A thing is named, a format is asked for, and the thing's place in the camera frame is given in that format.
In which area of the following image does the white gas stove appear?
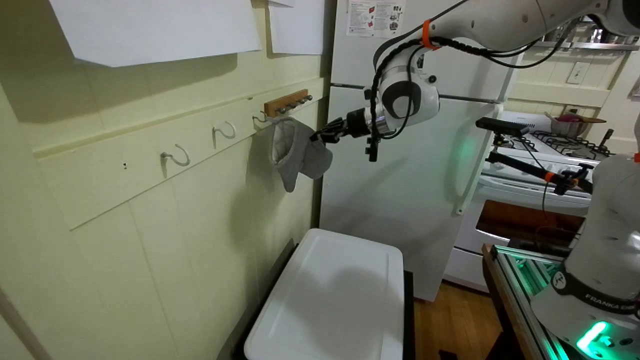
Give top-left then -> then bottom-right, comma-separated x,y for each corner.
442,110 -> 617,294

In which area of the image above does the small white paper sheet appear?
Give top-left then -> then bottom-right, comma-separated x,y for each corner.
266,0 -> 326,56

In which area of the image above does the camera on mount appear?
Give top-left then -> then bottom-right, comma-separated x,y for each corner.
474,117 -> 595,197

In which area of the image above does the metal pot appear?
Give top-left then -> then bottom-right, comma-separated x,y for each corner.
549,113 -> 587,139

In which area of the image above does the large white paper sheet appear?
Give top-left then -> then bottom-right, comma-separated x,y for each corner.
48,0 -> 264,69

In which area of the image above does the oven door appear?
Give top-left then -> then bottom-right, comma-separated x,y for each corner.
452,174 -> 592,262

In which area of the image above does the white wall switch plate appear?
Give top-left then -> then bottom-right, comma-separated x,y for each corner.
566,61 -> 589,85

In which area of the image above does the printed flyer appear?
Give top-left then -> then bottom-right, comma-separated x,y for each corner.
346,0 -> 407,39

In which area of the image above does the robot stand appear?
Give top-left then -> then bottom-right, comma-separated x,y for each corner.
481,243 -> 640,360

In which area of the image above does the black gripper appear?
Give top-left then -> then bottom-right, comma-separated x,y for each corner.
309,108 -> 374,146

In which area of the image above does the white plastic bin lid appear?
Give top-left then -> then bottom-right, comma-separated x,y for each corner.
243,228 -> 405,360

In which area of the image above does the white refrigerator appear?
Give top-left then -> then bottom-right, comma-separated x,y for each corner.
318,0 -> 526,302

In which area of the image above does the grey oven mitt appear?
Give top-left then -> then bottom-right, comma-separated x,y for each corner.
269,116 -> 334,194

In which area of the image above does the wooden peg rack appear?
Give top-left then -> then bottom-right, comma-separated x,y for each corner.
263,88 -> 314,119

